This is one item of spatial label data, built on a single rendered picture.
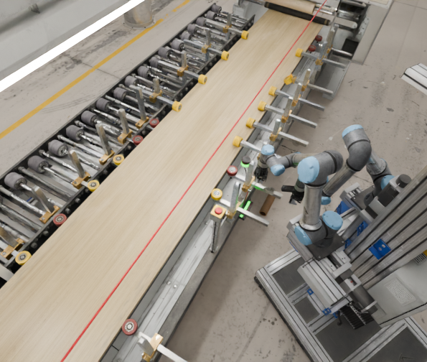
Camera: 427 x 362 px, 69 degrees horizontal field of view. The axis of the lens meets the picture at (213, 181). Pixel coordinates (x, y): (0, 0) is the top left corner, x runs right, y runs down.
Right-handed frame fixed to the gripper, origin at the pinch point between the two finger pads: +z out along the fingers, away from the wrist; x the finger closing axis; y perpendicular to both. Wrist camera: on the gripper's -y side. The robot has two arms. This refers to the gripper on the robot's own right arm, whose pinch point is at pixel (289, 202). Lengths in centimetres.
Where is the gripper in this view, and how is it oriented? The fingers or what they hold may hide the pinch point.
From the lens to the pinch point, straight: 235.3
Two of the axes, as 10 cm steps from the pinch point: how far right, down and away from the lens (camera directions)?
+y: 8.8, 4.1, -2.5
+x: 4.8, -7.0, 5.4
